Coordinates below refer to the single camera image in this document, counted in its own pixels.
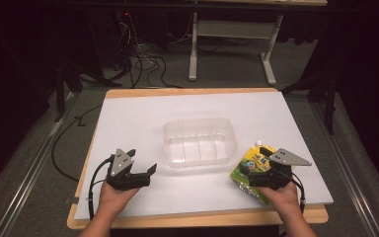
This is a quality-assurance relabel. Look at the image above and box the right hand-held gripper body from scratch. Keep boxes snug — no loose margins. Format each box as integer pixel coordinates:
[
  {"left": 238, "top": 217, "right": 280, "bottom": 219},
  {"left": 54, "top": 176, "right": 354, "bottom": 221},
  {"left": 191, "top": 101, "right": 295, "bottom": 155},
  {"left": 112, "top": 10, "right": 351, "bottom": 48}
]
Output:
[{"left": 248, "top": 147, "right": 313, "bottom": 191}]

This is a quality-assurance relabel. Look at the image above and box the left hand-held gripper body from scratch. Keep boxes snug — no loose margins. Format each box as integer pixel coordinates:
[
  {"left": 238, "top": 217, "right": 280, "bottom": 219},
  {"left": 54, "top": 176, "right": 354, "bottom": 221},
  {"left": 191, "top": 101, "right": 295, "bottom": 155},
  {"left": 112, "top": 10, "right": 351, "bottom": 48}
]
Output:
[{"left": 106, "top": 148, "right": 152, "bottom": 192}]

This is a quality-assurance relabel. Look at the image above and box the yellow green spouted pouch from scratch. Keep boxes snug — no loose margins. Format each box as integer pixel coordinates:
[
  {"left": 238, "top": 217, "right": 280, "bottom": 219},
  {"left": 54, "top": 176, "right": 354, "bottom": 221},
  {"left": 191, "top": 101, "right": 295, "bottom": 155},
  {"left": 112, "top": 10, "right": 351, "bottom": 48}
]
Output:
[{"left": 229, "top": 139, "right": 297, "bottom": 207}]

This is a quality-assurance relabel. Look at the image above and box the person's left hand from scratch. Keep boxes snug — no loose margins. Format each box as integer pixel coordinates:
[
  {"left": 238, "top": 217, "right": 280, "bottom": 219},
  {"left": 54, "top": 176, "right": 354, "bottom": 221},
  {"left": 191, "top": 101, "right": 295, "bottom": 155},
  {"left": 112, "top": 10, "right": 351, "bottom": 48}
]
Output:
[{"left": 98, "top": 180, "right": 141, "bottom": 218}]

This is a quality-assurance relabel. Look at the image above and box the person's right hand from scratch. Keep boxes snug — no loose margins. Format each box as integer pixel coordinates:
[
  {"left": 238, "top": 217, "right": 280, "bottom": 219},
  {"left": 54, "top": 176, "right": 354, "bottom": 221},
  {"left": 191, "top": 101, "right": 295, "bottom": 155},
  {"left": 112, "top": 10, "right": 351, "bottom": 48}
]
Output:
[{"left": 259, "top": 182, "right": 302, "bottom": 217}]

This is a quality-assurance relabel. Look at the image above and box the white board mat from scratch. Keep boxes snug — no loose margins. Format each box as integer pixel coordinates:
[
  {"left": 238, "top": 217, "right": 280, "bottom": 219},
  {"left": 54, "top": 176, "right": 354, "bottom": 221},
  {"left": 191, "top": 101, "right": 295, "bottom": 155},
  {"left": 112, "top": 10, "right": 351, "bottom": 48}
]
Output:
[{"left": 73, "top": 91, "right": 335, "bottom": 221}]

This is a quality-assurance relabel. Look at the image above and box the clear plastic container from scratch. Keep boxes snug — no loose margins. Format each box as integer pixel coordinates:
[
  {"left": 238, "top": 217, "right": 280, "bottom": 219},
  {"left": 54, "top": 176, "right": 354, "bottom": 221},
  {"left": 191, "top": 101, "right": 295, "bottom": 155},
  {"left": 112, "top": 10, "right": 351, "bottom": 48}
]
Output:
[{"left": 162, "top": 117, "right": 238, "bottom": 168}]

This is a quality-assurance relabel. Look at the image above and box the black metal stand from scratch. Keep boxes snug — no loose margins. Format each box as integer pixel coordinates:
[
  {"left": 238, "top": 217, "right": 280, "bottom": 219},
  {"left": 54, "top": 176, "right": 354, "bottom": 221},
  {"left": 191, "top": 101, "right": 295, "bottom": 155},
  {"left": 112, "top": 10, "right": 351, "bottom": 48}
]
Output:
[
  {"left": 280, "top": 65, "right": 339, "bottom": 136},
  {"left": 50, "top": 58, "right": 122, "bottom": 122}
]

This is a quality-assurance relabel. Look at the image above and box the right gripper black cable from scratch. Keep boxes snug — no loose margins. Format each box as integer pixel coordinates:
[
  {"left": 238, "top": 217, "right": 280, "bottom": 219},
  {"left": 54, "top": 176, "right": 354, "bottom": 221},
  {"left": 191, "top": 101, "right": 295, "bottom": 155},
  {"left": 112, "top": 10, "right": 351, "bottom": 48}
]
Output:
[{"left": 277, "top": 167, "right": 308, "bottom": 215}]

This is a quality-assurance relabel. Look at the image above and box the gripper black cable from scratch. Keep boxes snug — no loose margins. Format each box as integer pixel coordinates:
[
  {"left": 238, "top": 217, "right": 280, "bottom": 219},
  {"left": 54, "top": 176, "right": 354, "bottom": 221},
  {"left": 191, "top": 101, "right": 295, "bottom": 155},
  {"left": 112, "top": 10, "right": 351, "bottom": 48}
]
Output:
[
  {"left": 277, "top": 167, "right": 308, "bottom": 215},
  {"left": 87, "top": 155, "right": 116, "bottom": 221}
]

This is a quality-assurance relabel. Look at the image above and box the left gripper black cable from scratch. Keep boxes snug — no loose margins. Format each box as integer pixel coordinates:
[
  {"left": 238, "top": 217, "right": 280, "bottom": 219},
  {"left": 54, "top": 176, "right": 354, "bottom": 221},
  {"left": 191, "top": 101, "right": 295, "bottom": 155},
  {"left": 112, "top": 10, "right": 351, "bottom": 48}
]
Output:
[{"left": 87, "top": 155, "right": 116, "bottom": 221}]

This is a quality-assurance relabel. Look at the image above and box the metal floor rail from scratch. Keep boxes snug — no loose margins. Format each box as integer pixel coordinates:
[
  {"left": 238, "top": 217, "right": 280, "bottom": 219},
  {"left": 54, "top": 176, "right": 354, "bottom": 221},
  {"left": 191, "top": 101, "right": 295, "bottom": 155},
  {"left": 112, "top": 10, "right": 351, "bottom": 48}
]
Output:
[
  {"left": 310, "top": 102, "right": 379, "bottom": 237},
  {"left": 0, "top": 92, "right": 75, "bottom": 237}
]

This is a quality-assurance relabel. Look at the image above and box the black floor cable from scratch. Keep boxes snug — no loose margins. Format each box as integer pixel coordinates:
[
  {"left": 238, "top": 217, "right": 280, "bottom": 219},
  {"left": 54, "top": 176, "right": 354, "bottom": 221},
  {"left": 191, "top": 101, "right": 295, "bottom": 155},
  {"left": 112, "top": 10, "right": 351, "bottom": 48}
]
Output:
[{"left": 50, "top": 103, "right": 104, "bottom": 183}]

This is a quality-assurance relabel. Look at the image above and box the tangle of cables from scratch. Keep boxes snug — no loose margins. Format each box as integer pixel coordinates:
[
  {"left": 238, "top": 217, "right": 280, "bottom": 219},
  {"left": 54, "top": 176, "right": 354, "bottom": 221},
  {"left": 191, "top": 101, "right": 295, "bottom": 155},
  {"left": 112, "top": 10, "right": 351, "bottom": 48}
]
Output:
[{"left": 112, "top": 9, "right": 184, "bottom": 90}]

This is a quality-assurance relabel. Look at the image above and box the white metal desk frame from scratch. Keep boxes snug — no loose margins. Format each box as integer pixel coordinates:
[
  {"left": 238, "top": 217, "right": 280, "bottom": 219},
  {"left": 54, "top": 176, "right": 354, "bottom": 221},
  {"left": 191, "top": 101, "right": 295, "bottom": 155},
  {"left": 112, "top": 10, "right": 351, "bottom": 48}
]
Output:
[{"left": 188, "top": 12, "right": 284, "bottom": 87}]

